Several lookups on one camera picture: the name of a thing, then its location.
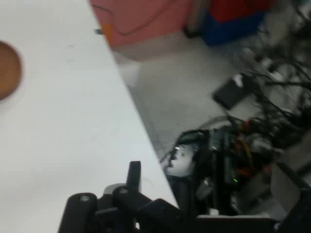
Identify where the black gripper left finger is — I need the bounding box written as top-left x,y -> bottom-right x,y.
57,161 -> 195,233

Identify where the tangled black cable bundle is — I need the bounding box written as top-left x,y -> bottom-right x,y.
228,55 -> 311,151

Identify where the orange foam piece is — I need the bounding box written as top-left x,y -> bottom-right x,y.
101,23 -> 114,48

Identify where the wooden mug tree stand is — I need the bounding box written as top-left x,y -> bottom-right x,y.
0,40 -> 22,101

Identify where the pink foam mat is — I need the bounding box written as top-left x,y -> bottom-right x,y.
88,0 -> 195,49

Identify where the blue box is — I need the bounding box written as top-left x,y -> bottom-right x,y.
201,11 -> 268,47

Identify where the black electronics box with wires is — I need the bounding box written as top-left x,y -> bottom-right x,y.
167,128 -> 275,216

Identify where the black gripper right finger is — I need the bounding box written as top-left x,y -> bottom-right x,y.
274,186 -> 311,233

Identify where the flat black box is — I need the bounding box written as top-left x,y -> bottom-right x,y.
212,74 -> 256,110

